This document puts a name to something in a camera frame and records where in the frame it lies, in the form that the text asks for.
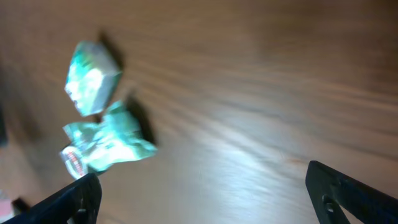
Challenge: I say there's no dark green round-logo packet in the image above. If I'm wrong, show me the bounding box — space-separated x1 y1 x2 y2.
60 146 88 180

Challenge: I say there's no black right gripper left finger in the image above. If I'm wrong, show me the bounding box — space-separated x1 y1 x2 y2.
5 174 102 224

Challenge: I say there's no teal white small packet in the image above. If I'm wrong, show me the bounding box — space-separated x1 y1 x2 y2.
65 41 122 117

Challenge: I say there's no teal wet wipes pack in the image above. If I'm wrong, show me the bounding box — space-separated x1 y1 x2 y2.
63 101 157 173

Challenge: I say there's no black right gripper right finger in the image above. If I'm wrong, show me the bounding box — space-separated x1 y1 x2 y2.
305 161 397 224

